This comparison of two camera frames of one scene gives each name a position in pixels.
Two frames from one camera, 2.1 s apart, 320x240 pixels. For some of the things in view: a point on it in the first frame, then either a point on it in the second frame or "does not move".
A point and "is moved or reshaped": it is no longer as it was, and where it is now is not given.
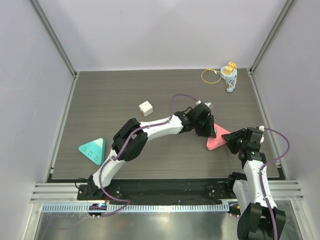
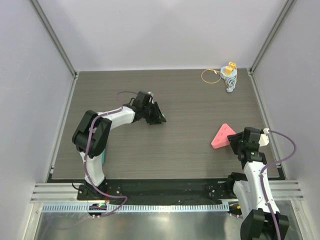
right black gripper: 238,137 does not move
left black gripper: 211,132 → 157,118
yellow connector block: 228,69 does not move
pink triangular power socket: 213,143 is moved or reshaped
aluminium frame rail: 56,193 does not move
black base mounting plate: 157,189 does not move
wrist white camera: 261,128 → 264,140
